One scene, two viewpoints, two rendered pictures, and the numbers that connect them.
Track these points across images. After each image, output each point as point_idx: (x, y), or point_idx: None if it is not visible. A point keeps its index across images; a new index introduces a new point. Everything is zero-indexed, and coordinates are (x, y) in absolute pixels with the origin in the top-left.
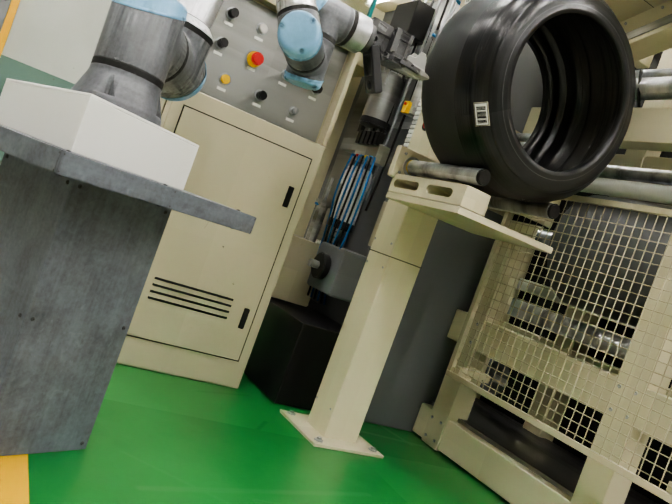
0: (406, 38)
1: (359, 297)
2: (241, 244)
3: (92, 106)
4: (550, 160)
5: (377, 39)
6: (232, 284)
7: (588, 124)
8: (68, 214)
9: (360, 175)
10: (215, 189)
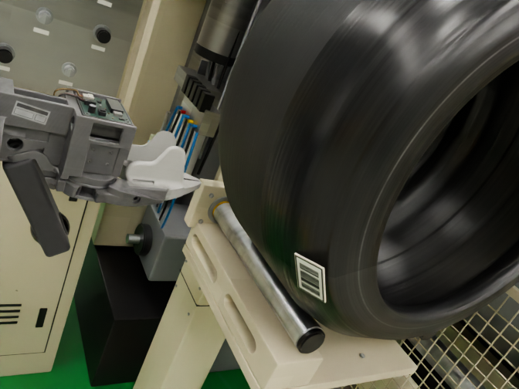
0: (115, 130)
1: (165, 329)
2: (17, 251)
3: None
4: (439, 192)
5: (23, 144)
6: (15, 291)
7: (512, 155)
8: None
9: (181, 147)
10: None
